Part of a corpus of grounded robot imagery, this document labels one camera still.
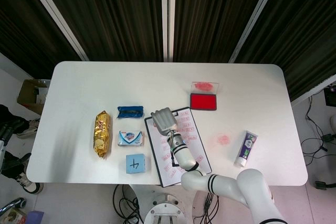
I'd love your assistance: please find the white stamped paper sheet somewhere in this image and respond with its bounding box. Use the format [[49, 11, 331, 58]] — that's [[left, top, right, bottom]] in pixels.
[[146, 109, 211, 186]]

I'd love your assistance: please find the light blue foam cube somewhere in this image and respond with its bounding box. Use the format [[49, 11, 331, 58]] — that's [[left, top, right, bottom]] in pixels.
[[125, 153, 147, 175]]

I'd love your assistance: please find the brown cardboard box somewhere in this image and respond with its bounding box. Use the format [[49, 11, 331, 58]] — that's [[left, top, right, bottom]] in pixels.
[[17, 79, 50, 116]]

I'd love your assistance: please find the purple foam block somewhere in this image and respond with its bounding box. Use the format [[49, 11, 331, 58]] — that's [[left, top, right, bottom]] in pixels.
[[27, 210, 44, 224]]

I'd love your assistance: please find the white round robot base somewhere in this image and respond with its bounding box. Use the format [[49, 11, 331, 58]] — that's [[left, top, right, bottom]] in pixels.
[[143, 194, 186, 224]]

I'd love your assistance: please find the silver bar with blue wheel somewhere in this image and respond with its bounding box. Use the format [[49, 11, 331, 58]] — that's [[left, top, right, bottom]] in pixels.
[[0, 197, 27, 213]]

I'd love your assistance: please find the printed paper bag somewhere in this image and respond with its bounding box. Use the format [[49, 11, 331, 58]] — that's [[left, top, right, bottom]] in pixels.
[[0, 207, 27, 224]]

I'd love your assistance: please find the blue foil packet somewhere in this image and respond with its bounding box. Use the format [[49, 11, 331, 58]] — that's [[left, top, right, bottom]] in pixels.
[[117, 105, 145, 119]]

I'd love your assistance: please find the black floor cable bundle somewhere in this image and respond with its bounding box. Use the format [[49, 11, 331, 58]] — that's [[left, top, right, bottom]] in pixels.
[[193, 189, 229, 224], [112, 184, 148, 224], [300, 95, 336, 156]]

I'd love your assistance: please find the white metal frame post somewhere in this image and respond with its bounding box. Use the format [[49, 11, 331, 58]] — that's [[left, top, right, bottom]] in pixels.
[[160, 0, 176, 62], [20, 0, 89, 61], [228, 0, 286, 63]]

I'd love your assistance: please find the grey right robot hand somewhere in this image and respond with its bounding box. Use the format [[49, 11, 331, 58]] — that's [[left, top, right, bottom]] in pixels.
[[151, 108, 179, 135]]

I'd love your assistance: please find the dark pleated curtain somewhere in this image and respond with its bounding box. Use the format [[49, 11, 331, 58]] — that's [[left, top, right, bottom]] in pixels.
[[0, 0, 336, 103]]

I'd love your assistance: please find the red ink pad case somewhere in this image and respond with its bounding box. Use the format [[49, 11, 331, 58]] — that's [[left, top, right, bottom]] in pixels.
[[190, 81, 218, 111]]

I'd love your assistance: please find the gold snack bag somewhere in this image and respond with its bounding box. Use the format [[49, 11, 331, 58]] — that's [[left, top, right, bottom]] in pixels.
[[94, 110, 113, 158]]

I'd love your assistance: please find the purple white toothpaste tube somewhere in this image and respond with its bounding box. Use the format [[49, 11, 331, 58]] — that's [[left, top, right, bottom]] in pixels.
[[234, 130, 259, 168]]

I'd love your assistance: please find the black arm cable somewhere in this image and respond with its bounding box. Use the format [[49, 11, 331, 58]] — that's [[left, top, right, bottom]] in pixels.
[[170, 150, 182, 168]]

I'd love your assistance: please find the black white sneaker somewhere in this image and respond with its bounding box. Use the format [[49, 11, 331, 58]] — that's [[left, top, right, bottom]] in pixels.
[[16, 119, 40, 137], [15, 175, 44, 195]]

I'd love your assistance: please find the white blue soap bar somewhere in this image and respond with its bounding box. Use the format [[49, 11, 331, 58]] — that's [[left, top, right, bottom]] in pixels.
[[117, 130, 145, 147]]

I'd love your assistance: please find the black clipboard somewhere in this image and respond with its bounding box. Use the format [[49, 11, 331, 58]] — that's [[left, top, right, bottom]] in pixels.
[[144, 106, 213, 188]]

